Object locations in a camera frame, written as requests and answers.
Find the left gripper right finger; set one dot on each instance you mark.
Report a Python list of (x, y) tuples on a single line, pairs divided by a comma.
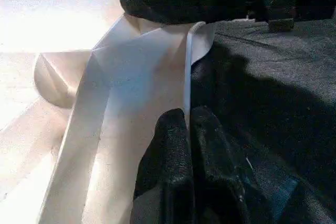
[(220, 176)]

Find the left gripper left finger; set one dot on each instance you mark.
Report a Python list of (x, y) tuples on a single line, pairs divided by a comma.
[(168, 171)]

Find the white plastic table top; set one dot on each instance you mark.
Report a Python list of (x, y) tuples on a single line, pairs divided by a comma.
[(78, 90)]

